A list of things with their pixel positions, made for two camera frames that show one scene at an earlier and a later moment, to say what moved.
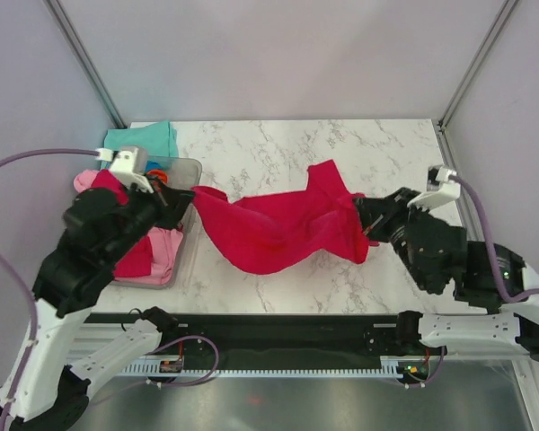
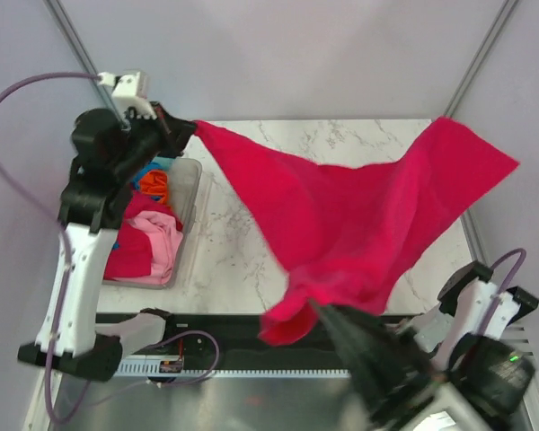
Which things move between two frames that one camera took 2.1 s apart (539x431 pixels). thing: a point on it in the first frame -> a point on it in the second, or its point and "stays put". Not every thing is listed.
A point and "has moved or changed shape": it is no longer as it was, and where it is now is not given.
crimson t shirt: x=259 y=234 has moved or changed shape
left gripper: x=172 y=204 -> x=175 y=132
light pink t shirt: x=165 y=245 stays put
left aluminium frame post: x=86 y=60 stays put
